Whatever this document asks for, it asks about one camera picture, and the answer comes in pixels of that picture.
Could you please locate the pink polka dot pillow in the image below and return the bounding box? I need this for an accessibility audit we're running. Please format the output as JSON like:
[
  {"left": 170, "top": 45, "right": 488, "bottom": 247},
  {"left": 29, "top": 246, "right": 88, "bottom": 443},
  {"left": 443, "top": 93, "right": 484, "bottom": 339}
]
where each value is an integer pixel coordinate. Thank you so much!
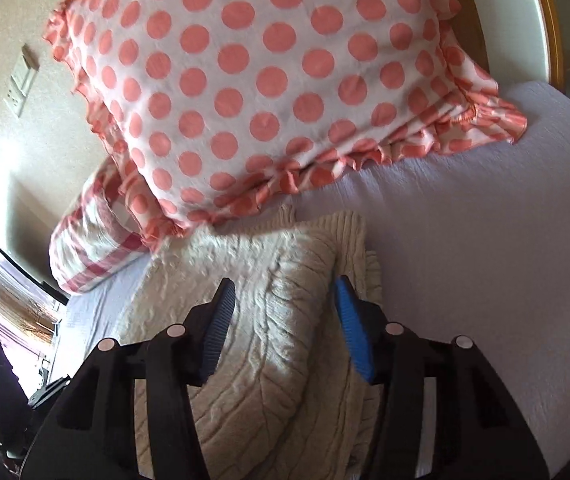
[{"left": 41, "top": 0, "right": 530, "bottom": 251}]

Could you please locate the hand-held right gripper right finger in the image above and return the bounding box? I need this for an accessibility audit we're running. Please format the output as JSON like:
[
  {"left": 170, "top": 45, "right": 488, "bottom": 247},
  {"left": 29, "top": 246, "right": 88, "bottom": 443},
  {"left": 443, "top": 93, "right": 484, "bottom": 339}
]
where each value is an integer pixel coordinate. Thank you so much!
[{"left": 334, "top": 275, "right": 550, "bottom": 480}]

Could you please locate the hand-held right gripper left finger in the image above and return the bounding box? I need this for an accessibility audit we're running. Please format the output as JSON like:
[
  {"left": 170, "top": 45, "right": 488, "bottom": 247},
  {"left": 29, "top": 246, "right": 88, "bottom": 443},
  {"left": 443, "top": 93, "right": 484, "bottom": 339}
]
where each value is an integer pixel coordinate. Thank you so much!
[{"left": 21, "top": 277, "right": 236, "bottom": 480}]

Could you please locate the wooden headboard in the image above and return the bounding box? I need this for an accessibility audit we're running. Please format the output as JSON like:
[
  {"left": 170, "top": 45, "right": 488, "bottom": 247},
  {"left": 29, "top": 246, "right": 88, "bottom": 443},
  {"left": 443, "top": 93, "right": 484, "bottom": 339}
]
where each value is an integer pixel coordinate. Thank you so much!
[{"left": 435, "top": 0, "right": 570, "bottom": 96}]

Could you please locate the cream cable knit blanket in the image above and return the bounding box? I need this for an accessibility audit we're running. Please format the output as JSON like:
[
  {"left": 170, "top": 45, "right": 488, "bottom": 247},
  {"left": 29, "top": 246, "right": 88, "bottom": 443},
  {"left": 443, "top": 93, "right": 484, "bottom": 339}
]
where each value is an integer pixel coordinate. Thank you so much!
[{"left": 115, "top": 203, "right": 388, "bottom": 480}]

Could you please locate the beige wall switch plate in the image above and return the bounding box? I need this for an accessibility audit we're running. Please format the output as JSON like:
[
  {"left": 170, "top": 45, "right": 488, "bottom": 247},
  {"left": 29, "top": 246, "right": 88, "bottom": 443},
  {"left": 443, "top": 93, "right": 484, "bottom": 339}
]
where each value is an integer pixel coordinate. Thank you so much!
[{"left": 4, "top": 43, "right": 40, "bottom": 119}]

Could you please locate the pink striped pillow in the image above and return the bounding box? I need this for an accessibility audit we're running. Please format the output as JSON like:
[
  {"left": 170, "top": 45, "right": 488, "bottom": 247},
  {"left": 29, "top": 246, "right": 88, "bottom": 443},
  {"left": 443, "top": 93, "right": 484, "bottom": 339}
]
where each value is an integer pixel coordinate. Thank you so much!
[{"left": 48, "top": 157, "right": 166, "bottom": 296}]

